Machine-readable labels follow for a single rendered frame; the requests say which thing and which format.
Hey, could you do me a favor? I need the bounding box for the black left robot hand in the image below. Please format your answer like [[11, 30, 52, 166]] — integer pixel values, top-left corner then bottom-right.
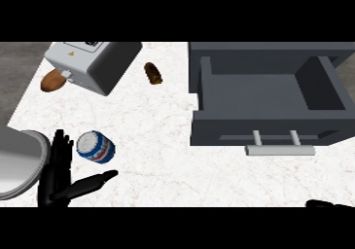
[[36, 128, 120, 208]]

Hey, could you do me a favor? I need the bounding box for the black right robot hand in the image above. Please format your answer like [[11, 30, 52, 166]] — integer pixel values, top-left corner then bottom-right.
[[305, 199, 355, 208]]

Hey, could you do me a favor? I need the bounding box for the blue and white can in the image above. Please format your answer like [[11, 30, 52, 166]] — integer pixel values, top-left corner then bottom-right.
[[76, 129, 117, 165]]

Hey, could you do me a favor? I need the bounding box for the grey open drawer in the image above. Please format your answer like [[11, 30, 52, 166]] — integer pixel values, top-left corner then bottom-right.
[[189, 55, 355, 147]]

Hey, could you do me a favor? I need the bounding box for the pale grey round appliance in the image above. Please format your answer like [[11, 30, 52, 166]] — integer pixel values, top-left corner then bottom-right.
[[0, 124, 52, 202]]

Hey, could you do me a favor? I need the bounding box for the brown potato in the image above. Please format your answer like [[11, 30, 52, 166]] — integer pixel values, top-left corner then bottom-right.
[[39, 68, 68, 93]]

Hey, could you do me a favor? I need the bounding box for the pale grey box appliance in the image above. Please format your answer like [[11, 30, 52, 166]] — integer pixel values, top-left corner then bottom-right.
[[43, 42, 144, 97]]

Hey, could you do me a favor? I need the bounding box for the dark brown oblong vegetable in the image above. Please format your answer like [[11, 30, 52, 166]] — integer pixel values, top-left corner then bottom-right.
[[142, 61, 164, 86]]

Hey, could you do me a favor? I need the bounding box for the grey cabinet body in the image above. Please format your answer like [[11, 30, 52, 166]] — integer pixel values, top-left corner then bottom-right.
[[186, 42, 355, 94]]

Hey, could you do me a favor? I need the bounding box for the pale drawer handle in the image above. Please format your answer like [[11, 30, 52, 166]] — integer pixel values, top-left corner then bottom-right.
[[244, 129, 317, 157]]

